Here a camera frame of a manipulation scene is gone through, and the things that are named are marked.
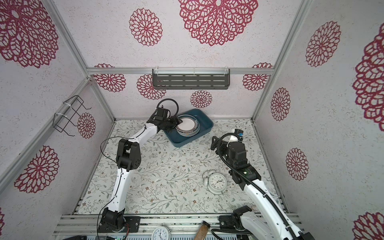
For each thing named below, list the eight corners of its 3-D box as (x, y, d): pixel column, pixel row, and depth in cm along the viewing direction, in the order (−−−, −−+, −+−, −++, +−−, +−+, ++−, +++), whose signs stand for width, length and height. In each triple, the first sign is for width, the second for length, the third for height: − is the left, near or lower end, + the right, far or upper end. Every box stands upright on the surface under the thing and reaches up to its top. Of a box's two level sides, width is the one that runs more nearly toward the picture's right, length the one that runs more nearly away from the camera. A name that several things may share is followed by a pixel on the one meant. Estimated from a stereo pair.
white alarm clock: (203, 194, 85) (203, 191, 81) (202, 173, 93) (202, 170, 90) (226, 194, 85) (228, 191, 81) (223, 173, 93) (225, 170, 90)
